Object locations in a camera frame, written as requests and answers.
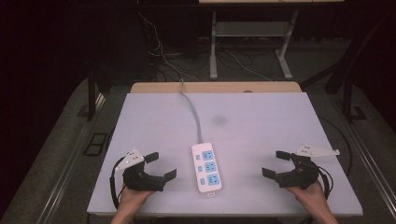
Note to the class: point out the small white plug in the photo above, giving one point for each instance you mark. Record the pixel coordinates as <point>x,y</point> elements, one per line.
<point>211,194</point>

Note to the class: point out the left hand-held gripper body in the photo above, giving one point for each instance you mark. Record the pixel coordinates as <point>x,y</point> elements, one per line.
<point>140,180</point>

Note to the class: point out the person's right hand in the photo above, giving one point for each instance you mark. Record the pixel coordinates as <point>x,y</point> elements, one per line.
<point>313,199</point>

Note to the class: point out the grey metal desk frame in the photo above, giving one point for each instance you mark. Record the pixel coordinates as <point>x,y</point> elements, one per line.
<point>249,29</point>

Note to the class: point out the black metal stand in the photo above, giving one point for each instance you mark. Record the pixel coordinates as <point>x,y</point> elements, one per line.
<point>91,93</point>
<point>348,93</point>

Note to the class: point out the black rectangular floor frame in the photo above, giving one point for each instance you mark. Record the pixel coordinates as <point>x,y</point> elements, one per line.
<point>96,144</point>

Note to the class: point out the person's left hand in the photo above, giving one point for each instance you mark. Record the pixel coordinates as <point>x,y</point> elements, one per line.
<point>132,200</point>

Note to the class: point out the aluminium floor rail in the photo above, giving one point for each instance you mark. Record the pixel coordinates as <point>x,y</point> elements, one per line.
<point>370,161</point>
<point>71,155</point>

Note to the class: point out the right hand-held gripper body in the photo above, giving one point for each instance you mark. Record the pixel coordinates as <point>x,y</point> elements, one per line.
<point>300,175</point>

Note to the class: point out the white power strip blue sockets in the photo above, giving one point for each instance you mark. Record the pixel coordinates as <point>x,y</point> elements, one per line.
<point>207,169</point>

